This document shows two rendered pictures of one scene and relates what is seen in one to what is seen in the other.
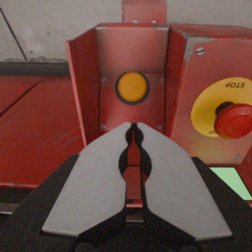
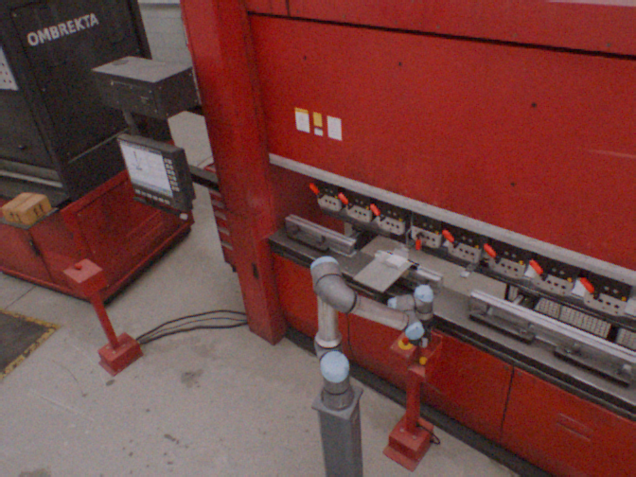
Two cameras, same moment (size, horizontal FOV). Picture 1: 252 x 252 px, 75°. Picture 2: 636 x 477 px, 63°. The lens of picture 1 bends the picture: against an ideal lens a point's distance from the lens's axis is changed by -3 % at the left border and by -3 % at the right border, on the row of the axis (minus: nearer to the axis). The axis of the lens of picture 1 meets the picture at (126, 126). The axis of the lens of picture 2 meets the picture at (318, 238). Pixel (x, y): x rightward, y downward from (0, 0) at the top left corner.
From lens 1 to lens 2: 242 cm
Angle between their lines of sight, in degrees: 36
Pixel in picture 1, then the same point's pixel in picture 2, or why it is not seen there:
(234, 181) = not seen: hidden behind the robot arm
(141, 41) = (415, 369)
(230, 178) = not seen: hidden behind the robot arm
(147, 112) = (422, 352)
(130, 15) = (415, 443)
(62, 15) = not seen: outside the picture
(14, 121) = (496, 387)
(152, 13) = (399, 436)
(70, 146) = (464, 359)
